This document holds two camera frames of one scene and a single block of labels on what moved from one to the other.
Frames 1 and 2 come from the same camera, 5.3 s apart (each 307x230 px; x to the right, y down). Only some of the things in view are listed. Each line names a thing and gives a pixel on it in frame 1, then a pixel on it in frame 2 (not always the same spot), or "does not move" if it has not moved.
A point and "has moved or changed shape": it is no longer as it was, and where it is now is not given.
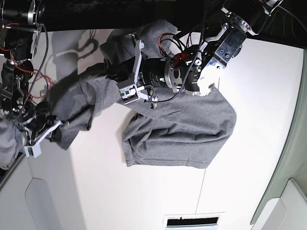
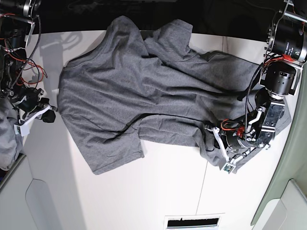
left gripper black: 41,124 → 29,101
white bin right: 283,206 does not move
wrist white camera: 33,150 → 23,130
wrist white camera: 129,94 → 228,168
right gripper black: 174,74 → 223,141
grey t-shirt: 175,129 has moved or changed shape
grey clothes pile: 12,143 does not move
